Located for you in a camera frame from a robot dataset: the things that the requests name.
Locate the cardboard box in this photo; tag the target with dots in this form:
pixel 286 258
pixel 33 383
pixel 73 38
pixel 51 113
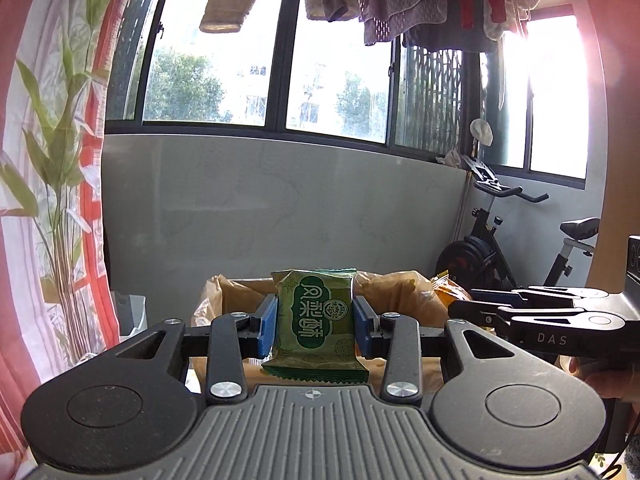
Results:
pixel 250 296

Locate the white cloth on pole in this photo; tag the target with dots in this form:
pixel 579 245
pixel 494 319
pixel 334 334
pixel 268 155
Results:
pixel 482 132

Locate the orange snack packet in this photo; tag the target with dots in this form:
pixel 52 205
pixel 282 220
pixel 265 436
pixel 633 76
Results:
pixel 450 290

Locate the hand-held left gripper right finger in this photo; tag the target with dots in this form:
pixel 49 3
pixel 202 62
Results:
pixel 362 330

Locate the black exercise bike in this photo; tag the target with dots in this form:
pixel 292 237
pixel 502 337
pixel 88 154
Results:
pixel 480 255

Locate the white plastic container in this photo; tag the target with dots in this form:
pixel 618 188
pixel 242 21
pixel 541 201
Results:
pixel 132 312

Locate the dark hanging garment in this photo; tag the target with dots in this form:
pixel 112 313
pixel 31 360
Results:
pixel 450 35

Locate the white rag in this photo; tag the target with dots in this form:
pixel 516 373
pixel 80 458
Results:
pixel 452 158

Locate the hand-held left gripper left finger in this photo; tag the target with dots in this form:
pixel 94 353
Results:
pixel 267 327

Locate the green pastry packet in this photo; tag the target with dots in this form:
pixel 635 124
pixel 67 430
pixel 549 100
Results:
pixel 315 320

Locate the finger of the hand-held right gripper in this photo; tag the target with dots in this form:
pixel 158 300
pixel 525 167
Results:
pixel 550 295
pixel 550 337

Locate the person's right hand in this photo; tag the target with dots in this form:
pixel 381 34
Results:
pixel 615 380

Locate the grey-purple hanging garment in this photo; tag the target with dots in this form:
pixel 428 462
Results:
pixel 400 10

